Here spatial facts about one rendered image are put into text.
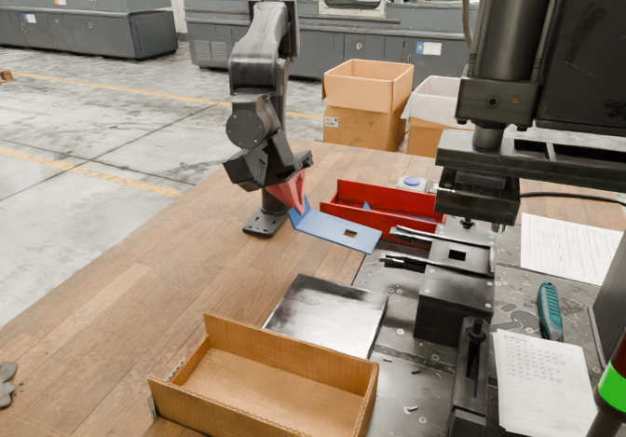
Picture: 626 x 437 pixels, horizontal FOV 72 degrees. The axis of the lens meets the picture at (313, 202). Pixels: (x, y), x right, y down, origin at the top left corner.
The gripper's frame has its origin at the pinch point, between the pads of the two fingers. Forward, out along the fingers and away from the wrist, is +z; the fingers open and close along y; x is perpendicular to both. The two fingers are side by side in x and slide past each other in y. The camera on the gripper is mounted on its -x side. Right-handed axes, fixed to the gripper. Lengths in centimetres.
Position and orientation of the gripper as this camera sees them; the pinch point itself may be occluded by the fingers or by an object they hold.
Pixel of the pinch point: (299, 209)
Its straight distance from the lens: 76.6
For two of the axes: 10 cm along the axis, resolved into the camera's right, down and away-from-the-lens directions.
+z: 3.7, 8.7, 3.2
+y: 8.4, -1.8, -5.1
